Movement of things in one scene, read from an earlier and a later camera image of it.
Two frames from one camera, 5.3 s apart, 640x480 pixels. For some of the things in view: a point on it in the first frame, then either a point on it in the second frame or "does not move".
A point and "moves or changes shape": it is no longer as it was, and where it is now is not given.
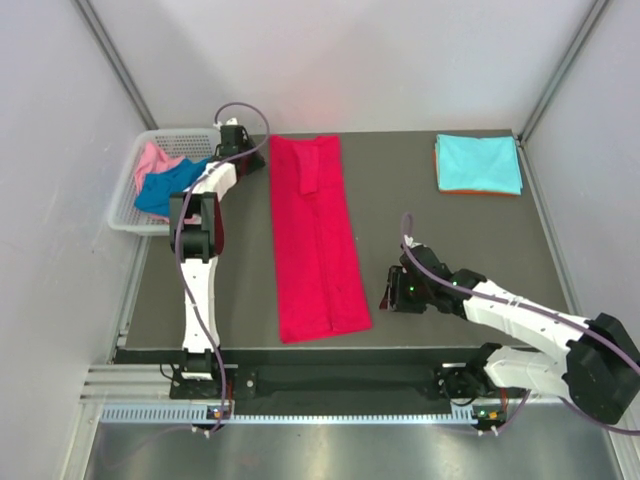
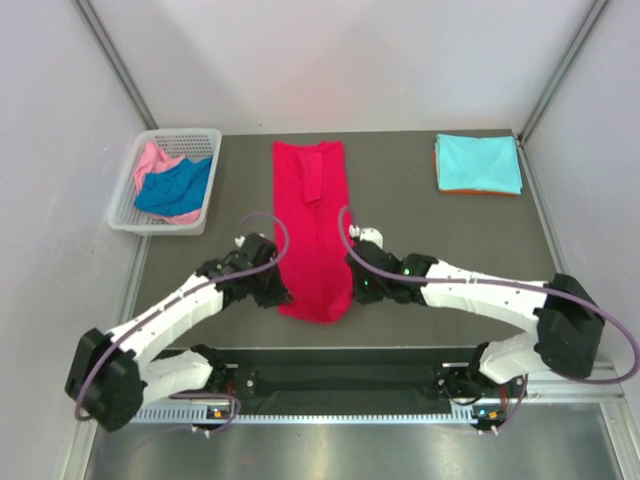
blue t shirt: (160, 185) does not move
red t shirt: (320, 286) moves or changes shape
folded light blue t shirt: (470, 163) does not move
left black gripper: (257, 162) to (278, 295)
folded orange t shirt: (497, 193) does not move
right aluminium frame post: (561, 70) does not move
